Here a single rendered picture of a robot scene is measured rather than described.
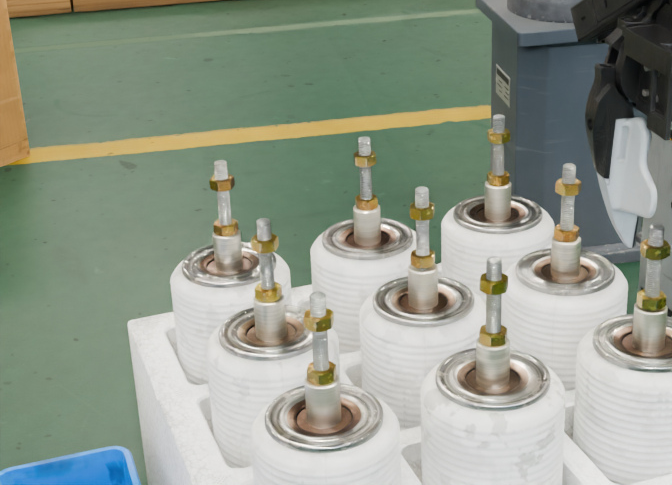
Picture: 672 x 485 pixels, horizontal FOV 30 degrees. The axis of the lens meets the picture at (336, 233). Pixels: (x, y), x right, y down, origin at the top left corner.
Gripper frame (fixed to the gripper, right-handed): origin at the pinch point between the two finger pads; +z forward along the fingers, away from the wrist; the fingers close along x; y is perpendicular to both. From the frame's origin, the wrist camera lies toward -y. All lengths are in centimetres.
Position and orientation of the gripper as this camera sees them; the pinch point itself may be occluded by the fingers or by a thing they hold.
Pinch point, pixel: (652, 218)
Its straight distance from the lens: 85.7
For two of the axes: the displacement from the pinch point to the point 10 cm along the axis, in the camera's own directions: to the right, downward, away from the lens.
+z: 0.4, 9.0, 4.3
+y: 2.5, 4.0, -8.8
